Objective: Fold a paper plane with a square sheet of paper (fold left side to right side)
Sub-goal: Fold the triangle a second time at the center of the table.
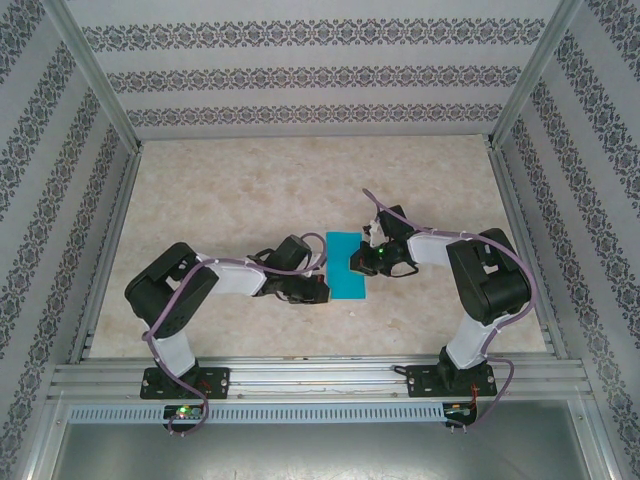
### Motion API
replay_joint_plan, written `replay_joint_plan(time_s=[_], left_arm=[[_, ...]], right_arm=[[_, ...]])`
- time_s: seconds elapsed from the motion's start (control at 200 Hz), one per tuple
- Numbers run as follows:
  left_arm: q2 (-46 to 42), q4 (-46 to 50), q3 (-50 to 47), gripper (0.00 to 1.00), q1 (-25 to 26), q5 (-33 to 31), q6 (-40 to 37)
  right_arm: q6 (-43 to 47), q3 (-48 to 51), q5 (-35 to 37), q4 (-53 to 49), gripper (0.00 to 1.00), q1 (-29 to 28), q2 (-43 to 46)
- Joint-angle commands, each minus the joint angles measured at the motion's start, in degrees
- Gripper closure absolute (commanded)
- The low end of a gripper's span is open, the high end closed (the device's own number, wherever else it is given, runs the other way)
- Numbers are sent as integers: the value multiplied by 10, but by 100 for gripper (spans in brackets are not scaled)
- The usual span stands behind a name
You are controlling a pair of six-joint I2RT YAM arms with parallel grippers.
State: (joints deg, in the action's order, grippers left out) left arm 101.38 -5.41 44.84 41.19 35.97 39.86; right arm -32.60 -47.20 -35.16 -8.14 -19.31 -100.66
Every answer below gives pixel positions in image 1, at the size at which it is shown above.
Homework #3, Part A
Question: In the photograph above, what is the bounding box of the blue paper sheet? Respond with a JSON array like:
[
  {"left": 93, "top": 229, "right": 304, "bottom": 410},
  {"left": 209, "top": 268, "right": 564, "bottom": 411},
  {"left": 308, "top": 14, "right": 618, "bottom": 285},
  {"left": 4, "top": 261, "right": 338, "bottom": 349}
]
[{"left": 324, "top": 230, "right": 369, "bottom": 301}]

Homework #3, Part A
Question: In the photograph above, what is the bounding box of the metal sheet tray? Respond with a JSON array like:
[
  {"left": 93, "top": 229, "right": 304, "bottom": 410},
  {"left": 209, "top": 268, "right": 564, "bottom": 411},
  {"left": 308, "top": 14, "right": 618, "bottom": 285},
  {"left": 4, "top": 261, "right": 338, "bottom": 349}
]
[{"left": 22, "top": 394, "right": 616, "bottom": 480}]

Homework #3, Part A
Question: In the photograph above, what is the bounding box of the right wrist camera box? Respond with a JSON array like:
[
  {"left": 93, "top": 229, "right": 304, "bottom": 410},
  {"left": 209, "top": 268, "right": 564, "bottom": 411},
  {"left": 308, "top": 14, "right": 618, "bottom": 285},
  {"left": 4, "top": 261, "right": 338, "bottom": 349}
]
[{"left": 362, "top": 219, "right": 384, "bottom": 247}]

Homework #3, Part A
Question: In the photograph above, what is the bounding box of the aluminium mounting rail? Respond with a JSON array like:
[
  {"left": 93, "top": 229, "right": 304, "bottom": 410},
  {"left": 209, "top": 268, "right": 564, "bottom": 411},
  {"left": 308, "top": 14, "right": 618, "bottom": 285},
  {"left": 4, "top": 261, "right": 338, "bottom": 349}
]
[{"left": 47, "top": 354, "right": 594, "bottom": 401}]

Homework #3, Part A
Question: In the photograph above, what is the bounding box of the grey slotted cable duct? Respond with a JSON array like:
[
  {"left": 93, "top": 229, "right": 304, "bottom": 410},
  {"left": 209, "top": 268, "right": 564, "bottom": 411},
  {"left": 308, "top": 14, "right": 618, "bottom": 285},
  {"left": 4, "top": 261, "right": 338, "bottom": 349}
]
[{"left": 67, "top": 402, "right": 476, "bottom": 425}]

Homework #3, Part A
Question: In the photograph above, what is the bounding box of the aluminium table side rail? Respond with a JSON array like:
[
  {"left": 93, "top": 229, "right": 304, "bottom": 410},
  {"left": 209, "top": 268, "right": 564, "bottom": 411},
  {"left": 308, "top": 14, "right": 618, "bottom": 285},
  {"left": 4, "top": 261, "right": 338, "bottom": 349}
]
[
  {"left": 487, "top": 142, "right": 569, "bottom": 359},
  {"left": 67, "top": 142, "right": 144, "bottom": 364}
]

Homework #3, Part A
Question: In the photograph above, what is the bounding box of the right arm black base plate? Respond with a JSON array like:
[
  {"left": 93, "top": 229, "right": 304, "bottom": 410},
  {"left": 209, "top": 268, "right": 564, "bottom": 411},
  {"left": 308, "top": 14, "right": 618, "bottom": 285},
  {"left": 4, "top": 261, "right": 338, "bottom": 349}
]
[{"left": 407, "top": 363, "right": 499, "bottom": 399}]

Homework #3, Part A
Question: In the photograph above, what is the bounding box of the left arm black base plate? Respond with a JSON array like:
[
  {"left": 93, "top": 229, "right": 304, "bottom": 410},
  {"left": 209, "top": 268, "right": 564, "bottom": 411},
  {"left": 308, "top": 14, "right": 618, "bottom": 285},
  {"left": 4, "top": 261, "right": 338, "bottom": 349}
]
[{"left": 139, "top": 367, "right": 231, "bottom": 401}]

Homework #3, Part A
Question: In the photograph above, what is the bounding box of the aluminium frame post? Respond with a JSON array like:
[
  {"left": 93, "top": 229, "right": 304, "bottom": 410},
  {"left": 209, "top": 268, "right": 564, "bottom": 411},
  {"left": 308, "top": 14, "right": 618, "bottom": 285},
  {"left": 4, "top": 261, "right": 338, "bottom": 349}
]
[
  {"left": 42, "top": 0, "right": 144, "bottom": 151},
  {"left": 484, "top": 0, "right": 586, "bottom": 149}
]

